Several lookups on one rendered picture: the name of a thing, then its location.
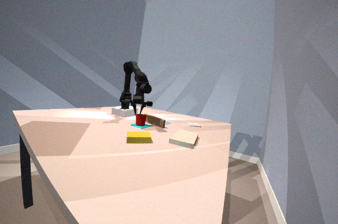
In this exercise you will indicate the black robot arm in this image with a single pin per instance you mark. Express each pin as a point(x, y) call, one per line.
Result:
point(142, 84)

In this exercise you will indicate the yellow rectangular block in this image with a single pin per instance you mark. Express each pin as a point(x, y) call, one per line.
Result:
point(138, 137)

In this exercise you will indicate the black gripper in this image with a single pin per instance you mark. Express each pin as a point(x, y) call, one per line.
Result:
point(143, 104)

